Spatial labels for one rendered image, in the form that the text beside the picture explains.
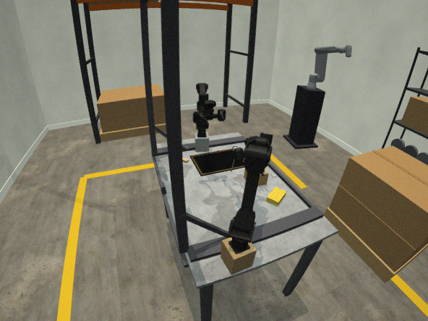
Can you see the yellow sponge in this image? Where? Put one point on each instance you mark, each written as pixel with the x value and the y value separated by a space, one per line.
pixel 276 196

